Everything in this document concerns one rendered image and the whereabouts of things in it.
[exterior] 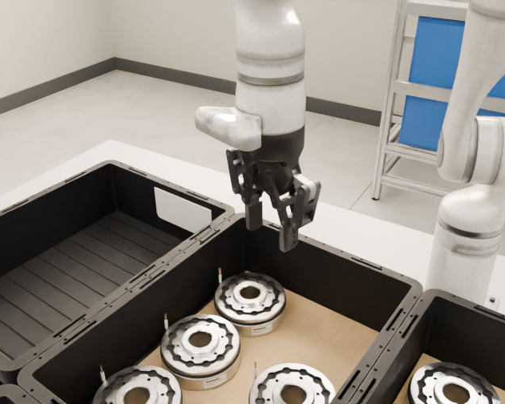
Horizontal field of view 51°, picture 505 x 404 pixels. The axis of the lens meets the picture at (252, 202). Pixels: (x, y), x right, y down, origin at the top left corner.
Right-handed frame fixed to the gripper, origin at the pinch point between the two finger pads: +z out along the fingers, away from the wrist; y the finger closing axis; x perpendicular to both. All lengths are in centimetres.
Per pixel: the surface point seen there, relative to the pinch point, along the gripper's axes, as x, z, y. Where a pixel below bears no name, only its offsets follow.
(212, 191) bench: -29, 30, 54
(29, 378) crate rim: 30.2, 7.0, 4.1
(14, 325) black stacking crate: 26.8, 16.9, 24.7
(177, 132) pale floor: -125, 98, 222
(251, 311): 1.7, 14.1, 2.1
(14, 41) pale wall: -75, 53, 331
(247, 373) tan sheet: 7.3, 17.4, -3.6
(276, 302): -2.5, 14.6, 1.4
